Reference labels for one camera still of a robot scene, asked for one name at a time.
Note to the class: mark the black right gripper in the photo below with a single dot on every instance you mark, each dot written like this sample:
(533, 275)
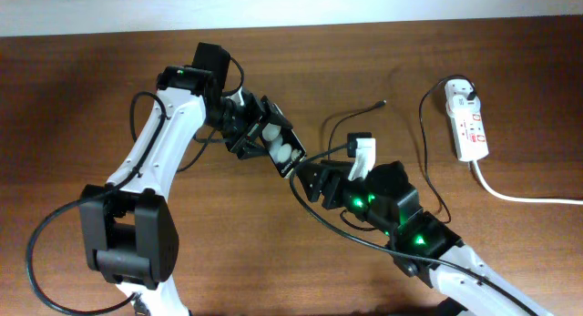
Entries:
(339, 175)

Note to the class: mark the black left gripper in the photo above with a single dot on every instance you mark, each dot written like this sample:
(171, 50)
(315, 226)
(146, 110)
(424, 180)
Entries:
(257, 107)

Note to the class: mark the black smartphone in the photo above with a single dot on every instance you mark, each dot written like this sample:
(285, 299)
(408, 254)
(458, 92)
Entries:
(284, 148)

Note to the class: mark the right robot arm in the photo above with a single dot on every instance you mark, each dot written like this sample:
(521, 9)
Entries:
(421, 245)

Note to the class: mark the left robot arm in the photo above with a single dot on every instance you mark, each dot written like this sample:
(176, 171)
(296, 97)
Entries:
(129, 234)

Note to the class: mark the white USB charger adapter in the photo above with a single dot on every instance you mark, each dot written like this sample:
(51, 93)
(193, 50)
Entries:
(461, 98)

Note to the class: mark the white power strip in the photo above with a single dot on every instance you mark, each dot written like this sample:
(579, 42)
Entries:
(469, 137)

